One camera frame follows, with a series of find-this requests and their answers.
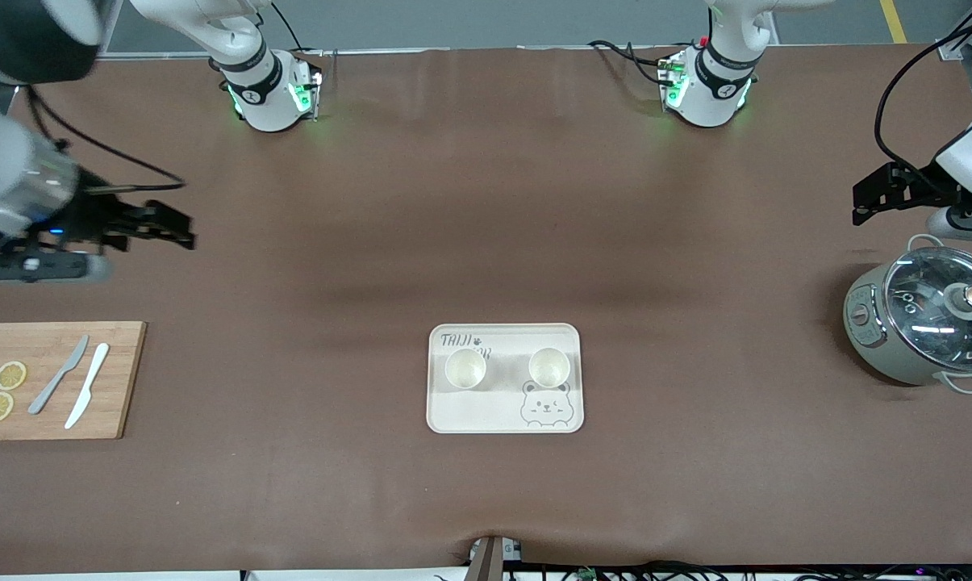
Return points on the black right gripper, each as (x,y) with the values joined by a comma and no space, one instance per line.
(92,215)

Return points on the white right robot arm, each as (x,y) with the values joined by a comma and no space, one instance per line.
(2,161)

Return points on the grey plastic knife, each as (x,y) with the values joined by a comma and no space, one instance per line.
(58,375)

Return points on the brown table edge bracket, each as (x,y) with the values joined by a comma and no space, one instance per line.
(490,561)

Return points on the white plastic knife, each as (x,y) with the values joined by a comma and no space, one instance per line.
(86,387)

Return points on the white plastic cup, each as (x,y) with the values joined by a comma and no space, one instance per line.
(465,368)
(549,367)

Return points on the silver aluminium frame profile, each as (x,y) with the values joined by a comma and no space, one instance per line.
(949,44)
(114,32)

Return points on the brown table mat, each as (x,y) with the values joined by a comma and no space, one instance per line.
(453,202)

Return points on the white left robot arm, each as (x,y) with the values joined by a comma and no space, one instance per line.
(715,89)

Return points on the silver table edge rail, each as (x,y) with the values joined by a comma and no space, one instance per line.
(453,50)

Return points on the bamboo cutting board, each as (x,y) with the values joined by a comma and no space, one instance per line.
(123,387)

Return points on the grey green cooking pot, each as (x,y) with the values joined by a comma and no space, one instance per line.
(865,331)

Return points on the glass pot lid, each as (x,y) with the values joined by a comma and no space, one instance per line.
(921,323)

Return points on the beige bear print tray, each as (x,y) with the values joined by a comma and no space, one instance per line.
(502,411)

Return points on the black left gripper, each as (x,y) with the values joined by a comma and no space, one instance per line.
(919,188)

